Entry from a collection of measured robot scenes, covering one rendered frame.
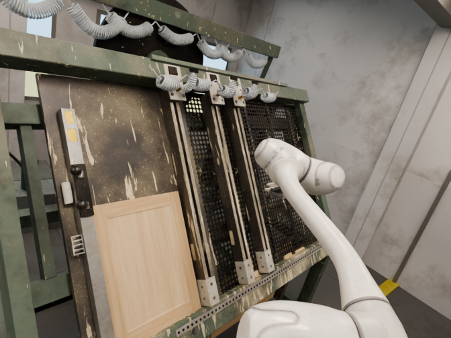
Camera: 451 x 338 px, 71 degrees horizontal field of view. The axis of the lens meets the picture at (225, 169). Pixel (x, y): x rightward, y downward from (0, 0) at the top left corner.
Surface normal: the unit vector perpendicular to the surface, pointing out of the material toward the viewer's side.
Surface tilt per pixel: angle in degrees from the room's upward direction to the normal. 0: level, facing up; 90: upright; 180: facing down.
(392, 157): 90
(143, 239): 55
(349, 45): 90
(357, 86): 90
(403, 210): 90
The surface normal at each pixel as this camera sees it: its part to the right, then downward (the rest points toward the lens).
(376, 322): 0.29, -0.87
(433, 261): -0.73, 0.05
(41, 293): 0.72, -0.20
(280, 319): -0.07, -0.85
